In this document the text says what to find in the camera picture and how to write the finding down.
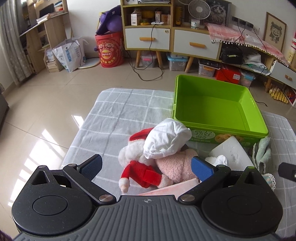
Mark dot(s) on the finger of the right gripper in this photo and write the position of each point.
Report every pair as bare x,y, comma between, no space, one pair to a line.
287,171

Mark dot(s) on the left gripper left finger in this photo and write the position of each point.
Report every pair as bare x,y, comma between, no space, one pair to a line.
81,176

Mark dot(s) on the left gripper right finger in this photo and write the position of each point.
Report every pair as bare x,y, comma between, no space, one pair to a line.
210,177

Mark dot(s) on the plaid dress rabbit doll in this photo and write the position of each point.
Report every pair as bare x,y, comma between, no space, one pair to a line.
269,178

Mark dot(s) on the white foam block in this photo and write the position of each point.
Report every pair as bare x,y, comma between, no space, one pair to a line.
237,157

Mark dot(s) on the green terry towel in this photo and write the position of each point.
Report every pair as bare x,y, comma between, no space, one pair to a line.
261,154

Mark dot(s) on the white cloth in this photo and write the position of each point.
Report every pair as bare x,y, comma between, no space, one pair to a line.
166,138

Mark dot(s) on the Santa plush toy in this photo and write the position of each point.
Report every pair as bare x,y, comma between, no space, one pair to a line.
135,165

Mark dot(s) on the grey checked tablecloth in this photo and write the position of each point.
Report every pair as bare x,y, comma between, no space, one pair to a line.
119,113

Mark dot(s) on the green plastic bin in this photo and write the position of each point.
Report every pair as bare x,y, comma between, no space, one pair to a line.
215,110

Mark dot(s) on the yellow egg tray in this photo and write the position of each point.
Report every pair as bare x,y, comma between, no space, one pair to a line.
277,94

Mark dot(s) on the red box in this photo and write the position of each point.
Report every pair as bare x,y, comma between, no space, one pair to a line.
228,73

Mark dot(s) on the clear storage box blue lid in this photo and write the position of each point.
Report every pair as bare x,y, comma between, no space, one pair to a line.
177,62

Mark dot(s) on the white paper shopping bag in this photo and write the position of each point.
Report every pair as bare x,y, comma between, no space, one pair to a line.
70,53

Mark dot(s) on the black bag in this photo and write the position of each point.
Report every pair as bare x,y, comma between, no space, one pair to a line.
231,54

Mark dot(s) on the long wooden tv stand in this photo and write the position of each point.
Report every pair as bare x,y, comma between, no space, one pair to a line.
268,67

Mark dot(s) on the red printed bucket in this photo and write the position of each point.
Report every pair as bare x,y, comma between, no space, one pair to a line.
110,48

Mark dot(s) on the small clear storage box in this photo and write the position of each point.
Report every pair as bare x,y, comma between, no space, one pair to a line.
148,59

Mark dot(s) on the wooden drawer cabinet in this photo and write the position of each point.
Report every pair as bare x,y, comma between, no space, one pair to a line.
194,43

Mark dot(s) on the framed cartoon girl picture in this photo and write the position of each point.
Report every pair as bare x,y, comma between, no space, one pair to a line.
274,31

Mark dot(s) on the pink checked cloth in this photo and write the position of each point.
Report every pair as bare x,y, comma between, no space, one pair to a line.
219,33

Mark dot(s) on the wooden desk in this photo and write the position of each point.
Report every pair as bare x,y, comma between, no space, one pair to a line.
46,29

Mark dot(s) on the white cup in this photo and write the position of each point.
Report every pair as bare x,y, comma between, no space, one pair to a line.
195,23

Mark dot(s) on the purple plush toy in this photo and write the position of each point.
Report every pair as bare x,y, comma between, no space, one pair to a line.
110,21

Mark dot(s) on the wooden shelf cabinet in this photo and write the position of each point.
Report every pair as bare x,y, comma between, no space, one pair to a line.
147,26

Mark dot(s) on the framed cat picture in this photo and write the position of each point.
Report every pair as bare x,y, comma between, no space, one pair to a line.
220,12

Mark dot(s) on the small white desk fan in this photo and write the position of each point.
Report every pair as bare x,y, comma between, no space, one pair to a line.
199,9

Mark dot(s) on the wall power strip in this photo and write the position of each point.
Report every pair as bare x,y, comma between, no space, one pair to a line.
244,24

